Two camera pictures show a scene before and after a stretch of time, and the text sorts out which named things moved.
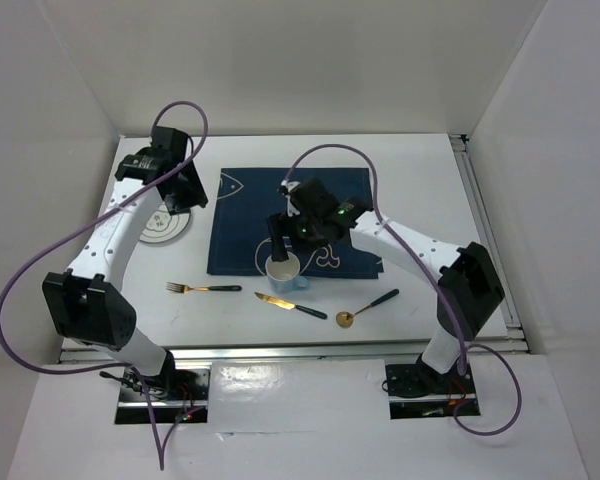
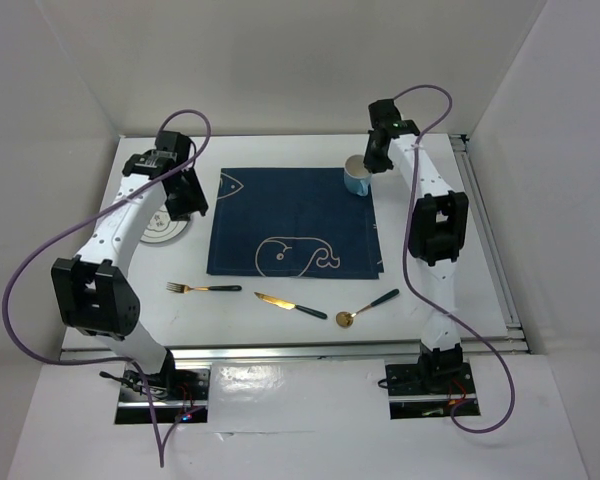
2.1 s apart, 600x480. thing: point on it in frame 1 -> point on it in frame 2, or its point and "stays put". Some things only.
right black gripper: x=275 y=222 -> x=372 y=163
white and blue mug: x=283 y=276 -> x=356 y=176
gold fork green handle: x=182 y=288 stays put
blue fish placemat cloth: x=246 y=197 stays put
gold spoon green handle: x=345 y=319 stays put
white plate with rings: x=161 y=226 stays put
